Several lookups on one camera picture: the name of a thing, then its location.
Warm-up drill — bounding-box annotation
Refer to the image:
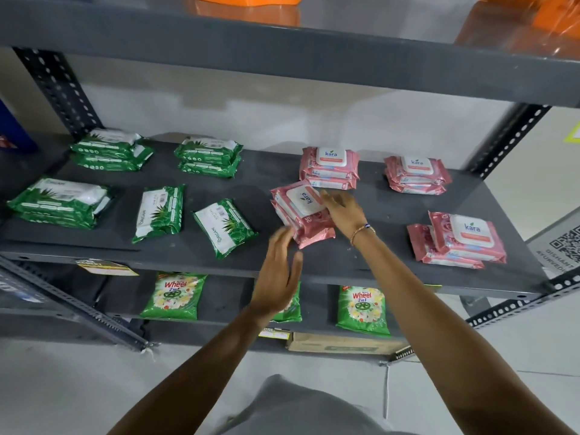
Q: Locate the person's right hand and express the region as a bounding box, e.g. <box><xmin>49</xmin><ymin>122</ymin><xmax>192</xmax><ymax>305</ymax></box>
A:
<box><xmin>319</xmin><ymin>189</ymin><xmax>369</xmax><ymax>241</ymax></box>

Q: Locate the person's left hand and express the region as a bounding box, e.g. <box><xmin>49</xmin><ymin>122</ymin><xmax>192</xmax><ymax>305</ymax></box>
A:
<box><xmin>250</xmin><ymin>225</ymin><xmax>304</xmax><ymax>316</ymax></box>

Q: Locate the pink wipes pack white lid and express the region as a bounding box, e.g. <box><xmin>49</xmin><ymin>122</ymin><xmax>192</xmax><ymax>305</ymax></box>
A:
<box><xmin>270</xmin><ymin>180</ymin><xmax>335</xmax><ymax>232</ymax></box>

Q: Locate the person's left forearm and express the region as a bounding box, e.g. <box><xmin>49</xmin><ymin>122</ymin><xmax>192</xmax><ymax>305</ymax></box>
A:
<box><xmin>106</xmin><ymin>307</ymin><xmax>285</xmax><ymax>435</ymax></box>

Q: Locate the person's right forearm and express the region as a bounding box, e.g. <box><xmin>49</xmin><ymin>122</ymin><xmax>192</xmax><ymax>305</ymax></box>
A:
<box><xmin>351</xmin><ymin>227</ymin><xmax>577</xmax><ymax>435</ymax></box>

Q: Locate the green detergent powder packet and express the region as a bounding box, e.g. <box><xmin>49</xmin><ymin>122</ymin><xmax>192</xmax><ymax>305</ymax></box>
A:
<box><xmin>140</xmin><ymin>272</ymin><xmax>208</xmax><ymax>321</ymax></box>
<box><xmin>271</xmin><ymin>285</ymin><xmax>303</xmax><ymax>324</ymax></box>
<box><xmin>336</xmin><ymin>285</ymin><xmax>392</xmax><ymax>338</ymax></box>

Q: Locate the brown cardboard box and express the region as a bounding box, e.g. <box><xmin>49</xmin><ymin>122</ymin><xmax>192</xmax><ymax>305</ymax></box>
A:
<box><xmin>285</xmin><ymin>331</ymin><xmax>409</xmax><ymax>356</ymax></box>

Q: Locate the group of pink wipes packets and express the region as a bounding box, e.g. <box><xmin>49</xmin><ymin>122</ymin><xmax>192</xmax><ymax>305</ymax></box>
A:
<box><xmin>270</xmin><ymin>146</ymin><xmax>508</xmax><ymax>270</ymax></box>

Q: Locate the person's grey garment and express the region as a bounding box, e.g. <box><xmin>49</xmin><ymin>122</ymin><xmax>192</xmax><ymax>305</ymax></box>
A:
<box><xmin>221</xmin><ymin>374</ymin><xmax>411</xmax><ymax>435</ymax></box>

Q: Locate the group of green wipes packets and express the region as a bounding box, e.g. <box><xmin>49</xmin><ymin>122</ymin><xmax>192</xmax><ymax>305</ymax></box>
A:
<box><xmin>7</xmin><ymin>128</ymin><xmax>259</xmax><ymax>260</ymax></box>

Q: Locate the grey metal shelving rack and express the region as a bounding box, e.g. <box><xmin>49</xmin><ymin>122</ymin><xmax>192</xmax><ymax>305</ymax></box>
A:
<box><xmin>0</xmin><ymin>0</ymin><xmax>580</xmax><ymax>365</ymax></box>

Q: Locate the yellow shelf edge label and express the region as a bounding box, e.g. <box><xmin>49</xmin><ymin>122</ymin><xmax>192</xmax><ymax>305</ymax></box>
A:
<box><xmin>75</xmin><ymin>259</ymin><xmax>140</xmax><ymax>277</ymax></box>

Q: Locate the white printed code sign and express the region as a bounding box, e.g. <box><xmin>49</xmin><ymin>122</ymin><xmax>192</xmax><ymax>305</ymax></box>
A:
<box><xmin>525</xmin><ymin>224</ymin><xmax>580</xmax><ymax>282</ymax></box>

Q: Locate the blue container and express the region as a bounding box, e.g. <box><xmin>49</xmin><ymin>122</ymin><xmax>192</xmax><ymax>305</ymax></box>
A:
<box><xmin>0</xmin><ymin>98</ymin><xmax>38</xmax><ymax>155</ymax></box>

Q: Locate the beaded wrist bracelet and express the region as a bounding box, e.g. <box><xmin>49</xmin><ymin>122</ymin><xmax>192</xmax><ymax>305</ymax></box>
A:
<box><xmin>349</xmin><ymin>224</ymin><xmax>377</xmax><ymax>246</ymax></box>

